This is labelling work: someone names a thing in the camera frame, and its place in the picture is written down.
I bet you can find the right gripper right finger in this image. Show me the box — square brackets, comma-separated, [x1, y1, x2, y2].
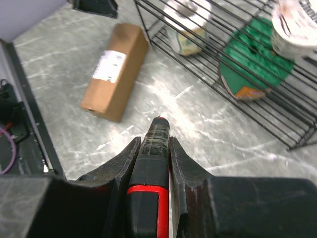
[170, 137, 214, 238]

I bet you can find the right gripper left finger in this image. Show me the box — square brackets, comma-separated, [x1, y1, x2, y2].
[77, 137, 141, 238]

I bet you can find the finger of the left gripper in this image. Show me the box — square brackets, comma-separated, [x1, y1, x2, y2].
[69, 0, 118, 18]

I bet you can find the red utility knife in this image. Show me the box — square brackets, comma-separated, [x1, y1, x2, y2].
[125, 117, 170, 238]

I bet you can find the brown cardboard express box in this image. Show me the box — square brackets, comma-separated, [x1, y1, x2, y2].
[80, 23, 149, 122]

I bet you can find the Chobani yogurt cup in rack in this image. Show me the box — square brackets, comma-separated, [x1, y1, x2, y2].
[271, 0, 317, 59]

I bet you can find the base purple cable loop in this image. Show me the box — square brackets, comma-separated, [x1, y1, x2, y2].
[0, 123, 17, 175]

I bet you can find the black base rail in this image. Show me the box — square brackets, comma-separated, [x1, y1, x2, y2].
[0, 42, 65, 178]

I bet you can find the black wire rack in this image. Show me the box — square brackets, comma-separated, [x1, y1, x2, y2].
[135, 0, 317, 150]

